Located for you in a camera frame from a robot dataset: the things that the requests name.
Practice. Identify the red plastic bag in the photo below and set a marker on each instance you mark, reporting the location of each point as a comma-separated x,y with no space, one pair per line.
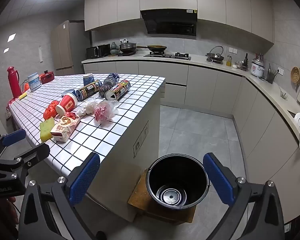
50,110

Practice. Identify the black yellow drink can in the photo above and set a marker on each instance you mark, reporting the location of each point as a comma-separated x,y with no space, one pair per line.
88,90
117,90

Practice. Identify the blue drink can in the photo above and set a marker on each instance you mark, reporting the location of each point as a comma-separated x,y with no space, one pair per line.
111,79

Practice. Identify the pink white plastic bag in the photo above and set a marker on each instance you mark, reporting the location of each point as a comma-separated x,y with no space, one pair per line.
105,110

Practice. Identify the beige upper cabinets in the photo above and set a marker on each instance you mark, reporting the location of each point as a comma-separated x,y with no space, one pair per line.
215,2

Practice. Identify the utensil holder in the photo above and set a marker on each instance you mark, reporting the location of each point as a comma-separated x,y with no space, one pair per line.
271,77

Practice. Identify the dark glass bottle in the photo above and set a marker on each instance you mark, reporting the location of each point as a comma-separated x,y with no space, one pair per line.
245,62

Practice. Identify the beige refrigerator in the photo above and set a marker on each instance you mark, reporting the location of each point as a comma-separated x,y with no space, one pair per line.
65,47

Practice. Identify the black frying pan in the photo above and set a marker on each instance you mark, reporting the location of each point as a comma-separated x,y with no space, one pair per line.
157,47

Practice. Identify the green ceramic vase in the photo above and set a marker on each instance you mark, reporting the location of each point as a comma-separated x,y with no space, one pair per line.
114,45

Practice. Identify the yellow green sponge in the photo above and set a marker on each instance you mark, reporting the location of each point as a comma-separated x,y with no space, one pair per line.
46,129

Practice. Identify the person's left hand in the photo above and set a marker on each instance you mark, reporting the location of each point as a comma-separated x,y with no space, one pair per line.
11,212

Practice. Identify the blue paper cup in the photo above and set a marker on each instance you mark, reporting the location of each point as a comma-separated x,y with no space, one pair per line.
69,93

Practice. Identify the tiled kitchen island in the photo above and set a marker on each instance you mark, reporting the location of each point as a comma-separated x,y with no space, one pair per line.
120,140

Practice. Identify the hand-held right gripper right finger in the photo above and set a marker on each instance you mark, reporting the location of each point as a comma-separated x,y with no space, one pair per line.
218,177

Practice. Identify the black plastic bucket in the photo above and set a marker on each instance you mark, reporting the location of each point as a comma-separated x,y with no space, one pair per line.
176,181

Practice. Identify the red thermos flask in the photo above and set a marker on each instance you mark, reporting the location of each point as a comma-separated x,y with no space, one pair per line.
13,82

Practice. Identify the wok with lid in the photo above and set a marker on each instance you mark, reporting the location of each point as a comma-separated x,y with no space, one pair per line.
127,47

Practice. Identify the small yellow sponge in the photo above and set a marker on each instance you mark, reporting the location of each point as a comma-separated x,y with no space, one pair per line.
23,95

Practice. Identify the bamboo strainer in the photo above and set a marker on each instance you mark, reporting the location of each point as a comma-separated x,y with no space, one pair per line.
295,75

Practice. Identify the white rice cooker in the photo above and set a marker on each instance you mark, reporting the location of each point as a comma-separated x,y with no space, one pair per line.
257,68

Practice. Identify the red paper cup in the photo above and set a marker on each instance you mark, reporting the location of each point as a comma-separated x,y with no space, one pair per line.
66,103

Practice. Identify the black microwave oven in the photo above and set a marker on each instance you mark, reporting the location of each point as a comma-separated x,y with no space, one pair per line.
100,51

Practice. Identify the green ceramic bowl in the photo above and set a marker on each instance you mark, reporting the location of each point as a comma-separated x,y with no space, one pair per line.
114,52

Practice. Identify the orange packet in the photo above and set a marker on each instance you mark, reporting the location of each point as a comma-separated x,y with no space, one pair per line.
26,87

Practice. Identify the bottle of orange liquid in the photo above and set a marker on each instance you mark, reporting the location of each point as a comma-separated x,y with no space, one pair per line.
229,61

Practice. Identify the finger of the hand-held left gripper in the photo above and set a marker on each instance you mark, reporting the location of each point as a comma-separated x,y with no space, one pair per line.
13,137
36,153

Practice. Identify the blue white patterned cup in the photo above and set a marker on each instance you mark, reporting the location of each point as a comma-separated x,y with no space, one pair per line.
88,78

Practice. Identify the red white carton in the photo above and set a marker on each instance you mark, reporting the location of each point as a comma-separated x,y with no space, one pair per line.
65,127

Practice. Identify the wooden stool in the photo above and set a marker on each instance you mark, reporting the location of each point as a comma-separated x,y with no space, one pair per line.
137,197

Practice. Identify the red radio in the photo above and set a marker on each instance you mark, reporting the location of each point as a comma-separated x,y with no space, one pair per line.
47,77

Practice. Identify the black gas stove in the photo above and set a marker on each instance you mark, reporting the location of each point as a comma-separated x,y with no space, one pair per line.
170,55

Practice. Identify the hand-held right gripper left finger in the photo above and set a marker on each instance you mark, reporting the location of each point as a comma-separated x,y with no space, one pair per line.
86,177

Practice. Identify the black range hood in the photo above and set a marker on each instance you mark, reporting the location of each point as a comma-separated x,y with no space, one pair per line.
168,22

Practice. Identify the white wall socket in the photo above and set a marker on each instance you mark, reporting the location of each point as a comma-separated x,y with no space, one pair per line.
124,40
280,71
233,50

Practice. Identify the blue white tub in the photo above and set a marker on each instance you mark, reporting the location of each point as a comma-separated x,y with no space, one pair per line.
35,81

